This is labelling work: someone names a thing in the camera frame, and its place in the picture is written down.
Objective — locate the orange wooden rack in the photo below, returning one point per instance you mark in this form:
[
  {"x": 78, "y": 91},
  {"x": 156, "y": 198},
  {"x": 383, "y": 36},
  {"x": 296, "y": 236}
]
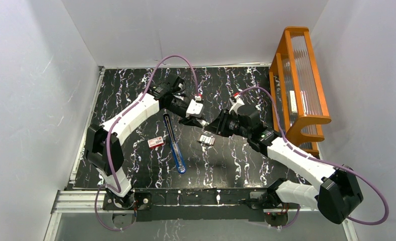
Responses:
[{"x": 297, "y": 91}]

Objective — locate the silver staple strips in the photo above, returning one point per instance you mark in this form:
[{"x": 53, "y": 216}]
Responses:
[{"x": 206, "y": 140}]

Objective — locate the aluminium frame rail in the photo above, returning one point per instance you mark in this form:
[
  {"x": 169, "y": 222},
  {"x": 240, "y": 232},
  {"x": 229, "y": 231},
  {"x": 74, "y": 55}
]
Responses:
[{"x": 78, "y": 215}]

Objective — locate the red white staple box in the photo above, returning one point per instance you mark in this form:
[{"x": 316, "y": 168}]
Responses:
[{"x": 156, "y": 142}]

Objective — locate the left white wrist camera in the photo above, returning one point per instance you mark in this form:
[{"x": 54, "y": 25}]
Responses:
[{"x": 195, "y": 107}]

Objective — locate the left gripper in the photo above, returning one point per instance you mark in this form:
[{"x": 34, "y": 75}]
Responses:
[{"x": 188, "y": 120}]

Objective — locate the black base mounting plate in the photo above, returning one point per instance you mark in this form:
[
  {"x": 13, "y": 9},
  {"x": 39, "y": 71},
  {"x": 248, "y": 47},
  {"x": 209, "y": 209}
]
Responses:
[{"x": 250, "y": 204}]

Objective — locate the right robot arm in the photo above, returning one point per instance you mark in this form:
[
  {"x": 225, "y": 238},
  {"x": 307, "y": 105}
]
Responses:
[{"x": 331, "y": 190}]

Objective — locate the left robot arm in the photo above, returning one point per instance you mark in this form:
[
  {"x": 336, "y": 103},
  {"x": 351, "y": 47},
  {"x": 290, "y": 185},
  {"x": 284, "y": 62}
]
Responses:
[{"x": 103, "y": 142}]

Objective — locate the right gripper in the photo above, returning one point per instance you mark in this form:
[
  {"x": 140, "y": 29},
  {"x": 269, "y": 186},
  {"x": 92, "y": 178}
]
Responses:
[{"x": 219, "y": 125}]

